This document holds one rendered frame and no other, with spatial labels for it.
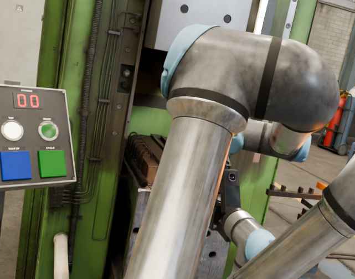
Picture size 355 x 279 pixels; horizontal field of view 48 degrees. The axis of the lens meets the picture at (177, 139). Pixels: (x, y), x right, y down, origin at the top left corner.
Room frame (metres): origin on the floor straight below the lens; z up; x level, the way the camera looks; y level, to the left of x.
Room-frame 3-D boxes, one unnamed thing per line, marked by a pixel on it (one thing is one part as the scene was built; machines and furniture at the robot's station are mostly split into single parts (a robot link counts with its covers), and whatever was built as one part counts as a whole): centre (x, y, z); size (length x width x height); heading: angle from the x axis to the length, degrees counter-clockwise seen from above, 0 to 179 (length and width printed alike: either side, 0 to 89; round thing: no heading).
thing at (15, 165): (0.98, 0.40, 1.01); 0.07 x 0.05 x 0.07; 134
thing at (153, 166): (1.53, 0.05, 0.96); 0.42 x 0.20 x 0.09; 19
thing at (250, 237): (0.81, -0.21, 0.99); 0.11 x 0.08 x 0.09; 19
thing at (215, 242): (1.56, 0.00, 0.69); 0.56 x 0.38 x 0.45; 19
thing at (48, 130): (1.08, 0.36, 1.09); 0.05 x 0.03 x 0.04; 109
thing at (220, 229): (0.96, -0.16, 0.99); 0.12 x 0.08 x 0.09; 19
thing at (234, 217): (0.89, -0.19, 1.00); 0.08 x 0.05 x 0.08; 109
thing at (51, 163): (1.05, 0.33, 1.01); 0.07 x 0.05 x 0.07; 134
